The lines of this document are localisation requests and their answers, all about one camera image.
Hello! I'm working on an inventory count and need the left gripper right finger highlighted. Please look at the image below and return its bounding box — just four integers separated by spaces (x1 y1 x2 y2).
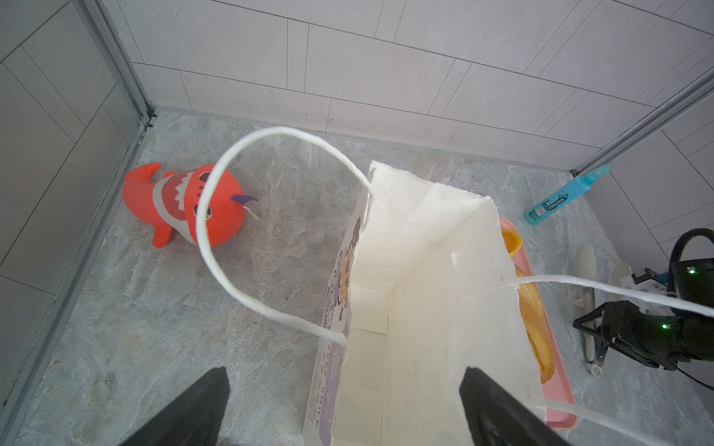
459 367 568 446

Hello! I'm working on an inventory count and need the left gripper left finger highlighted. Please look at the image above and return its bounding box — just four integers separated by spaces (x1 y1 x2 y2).
121 367 231 446

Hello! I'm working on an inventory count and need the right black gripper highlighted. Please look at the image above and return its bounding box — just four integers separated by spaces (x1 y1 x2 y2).
573 243 713 371

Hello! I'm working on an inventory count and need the long baguette bread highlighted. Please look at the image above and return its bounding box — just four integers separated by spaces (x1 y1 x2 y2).
518 282 555 384

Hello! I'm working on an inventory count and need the yellow egg tart bread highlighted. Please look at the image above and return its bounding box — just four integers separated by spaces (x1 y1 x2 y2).
501 227 524 258

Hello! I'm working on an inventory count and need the white paper bag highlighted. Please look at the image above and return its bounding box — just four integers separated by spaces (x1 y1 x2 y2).
194 125 714 446

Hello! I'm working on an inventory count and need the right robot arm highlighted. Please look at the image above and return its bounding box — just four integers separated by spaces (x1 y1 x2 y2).
573 228 713 371

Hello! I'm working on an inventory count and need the teal bottle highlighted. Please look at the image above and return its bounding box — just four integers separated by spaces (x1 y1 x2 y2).
524 165 611 226

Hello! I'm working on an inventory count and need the red shark plush toy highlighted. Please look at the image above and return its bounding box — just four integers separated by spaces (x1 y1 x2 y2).
123 163 256 248

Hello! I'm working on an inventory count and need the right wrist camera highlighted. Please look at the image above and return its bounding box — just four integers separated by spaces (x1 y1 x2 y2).
617 264 675 317

